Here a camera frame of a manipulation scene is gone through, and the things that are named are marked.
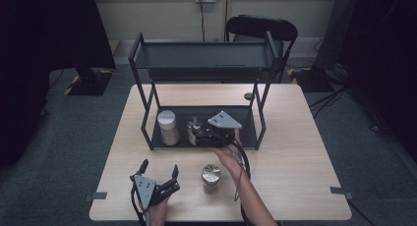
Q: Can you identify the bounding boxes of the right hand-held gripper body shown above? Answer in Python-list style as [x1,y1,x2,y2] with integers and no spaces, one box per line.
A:
[196,110,243,148]

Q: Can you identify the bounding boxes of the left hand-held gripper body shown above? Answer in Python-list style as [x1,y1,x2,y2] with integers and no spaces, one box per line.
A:
[130,174,181,210]

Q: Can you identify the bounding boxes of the silver-lid jar of white powder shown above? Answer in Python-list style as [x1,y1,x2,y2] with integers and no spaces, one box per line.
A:
[186,116,205,146]

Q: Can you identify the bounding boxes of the white-lid glass jar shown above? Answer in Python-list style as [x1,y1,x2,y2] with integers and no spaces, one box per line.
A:
[156,109,181,146]

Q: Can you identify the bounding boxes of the film-wrapped lid jar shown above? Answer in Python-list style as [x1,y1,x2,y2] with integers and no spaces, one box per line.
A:
[201,163,222,195]

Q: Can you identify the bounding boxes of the black metal two-tier rack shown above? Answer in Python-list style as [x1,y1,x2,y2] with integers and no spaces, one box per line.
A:
[128,30,279,151]

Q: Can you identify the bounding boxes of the person's left hand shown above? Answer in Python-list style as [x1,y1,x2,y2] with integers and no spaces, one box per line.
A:
[139,197,170,226]

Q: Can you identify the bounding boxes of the person's right hand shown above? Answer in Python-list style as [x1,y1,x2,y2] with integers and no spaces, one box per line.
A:
[209,130,245,181]

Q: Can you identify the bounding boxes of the grey tape strip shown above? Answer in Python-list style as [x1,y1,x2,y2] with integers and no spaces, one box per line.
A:
[83,192,108,202]
[329,186,354,200]

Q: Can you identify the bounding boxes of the black stand base, yellow tape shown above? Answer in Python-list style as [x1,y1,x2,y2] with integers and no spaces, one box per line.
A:
[63,67,115,96]

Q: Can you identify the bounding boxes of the black chair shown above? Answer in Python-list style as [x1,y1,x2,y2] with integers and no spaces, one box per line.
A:
[224,14,299,85]

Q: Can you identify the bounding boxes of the grey upright stand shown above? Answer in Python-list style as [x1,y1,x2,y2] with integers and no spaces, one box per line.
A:
[287,0,358,92]

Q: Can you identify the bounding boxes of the dark curtain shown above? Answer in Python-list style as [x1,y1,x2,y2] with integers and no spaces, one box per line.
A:
[0,0,116,170]
[338,0,417,161]

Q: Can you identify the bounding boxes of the left hand-held gripper cable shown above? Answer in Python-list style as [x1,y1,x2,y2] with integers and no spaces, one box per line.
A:
[130,183,149,226]

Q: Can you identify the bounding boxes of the hand-held gripper cable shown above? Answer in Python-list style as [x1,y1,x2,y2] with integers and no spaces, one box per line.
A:
[225,134,253,226]
[130,183,149,226]

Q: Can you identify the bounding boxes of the right hand-held gripper cable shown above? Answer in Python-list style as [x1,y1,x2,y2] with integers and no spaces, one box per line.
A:
[225,134,253,226]

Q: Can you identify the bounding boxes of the black wall cable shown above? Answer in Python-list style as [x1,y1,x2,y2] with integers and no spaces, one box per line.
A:
[198,0,207,43]

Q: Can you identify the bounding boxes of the black floor cables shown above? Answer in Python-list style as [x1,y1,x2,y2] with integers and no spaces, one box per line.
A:
[308,85,391,134]

